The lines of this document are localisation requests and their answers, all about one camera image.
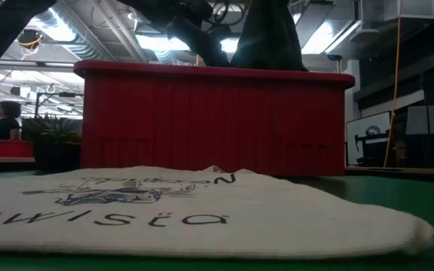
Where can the ceiling light panel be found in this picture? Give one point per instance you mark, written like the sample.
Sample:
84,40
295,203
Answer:
156,43

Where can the white printed tote bag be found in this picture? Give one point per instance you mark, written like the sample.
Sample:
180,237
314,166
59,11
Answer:
239,226

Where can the black ceiling camera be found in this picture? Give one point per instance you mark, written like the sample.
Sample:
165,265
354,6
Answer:
334,57

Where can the small potted plant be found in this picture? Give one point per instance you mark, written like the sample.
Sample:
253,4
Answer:
55,131

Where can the silver spiral duct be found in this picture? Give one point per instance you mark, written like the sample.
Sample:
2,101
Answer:
85,49

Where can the person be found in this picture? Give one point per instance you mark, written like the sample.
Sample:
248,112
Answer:
4,128

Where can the white panel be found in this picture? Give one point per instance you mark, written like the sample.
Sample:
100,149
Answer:
416,120

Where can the grey air duct box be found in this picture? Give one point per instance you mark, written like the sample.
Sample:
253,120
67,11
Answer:
382,9

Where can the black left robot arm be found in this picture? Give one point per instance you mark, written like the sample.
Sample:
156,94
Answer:
2,30

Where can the red plastic laundry bin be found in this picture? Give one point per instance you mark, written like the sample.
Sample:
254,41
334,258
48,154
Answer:
209,120

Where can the dark green shirt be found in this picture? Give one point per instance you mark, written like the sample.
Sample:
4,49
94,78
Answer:
266,37

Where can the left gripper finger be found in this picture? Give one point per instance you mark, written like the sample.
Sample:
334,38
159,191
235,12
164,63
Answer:
202,49

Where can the white board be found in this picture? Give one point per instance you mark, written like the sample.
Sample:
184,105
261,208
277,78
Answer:
360,124

